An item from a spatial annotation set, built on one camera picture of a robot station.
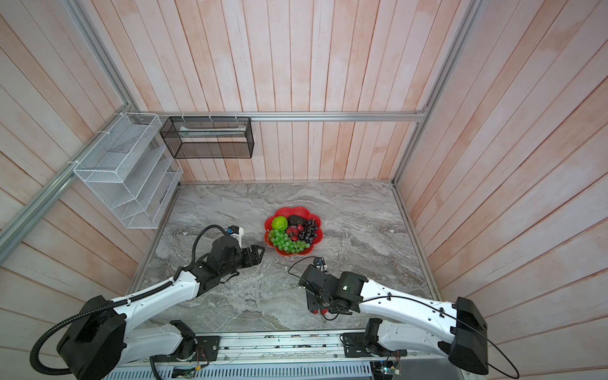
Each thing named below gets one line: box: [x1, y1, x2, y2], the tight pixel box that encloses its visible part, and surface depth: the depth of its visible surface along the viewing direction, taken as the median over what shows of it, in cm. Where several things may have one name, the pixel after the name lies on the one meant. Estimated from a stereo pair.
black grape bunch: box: [298, 218, 320, 244], surface depth 97 cm
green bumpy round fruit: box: [271, 215, 289, 232], surface depth 98 cm
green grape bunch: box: [268, 229, 311, 254], surface depth 93 cm
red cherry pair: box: [286, 224, 305, 241], surface depth 95 cm
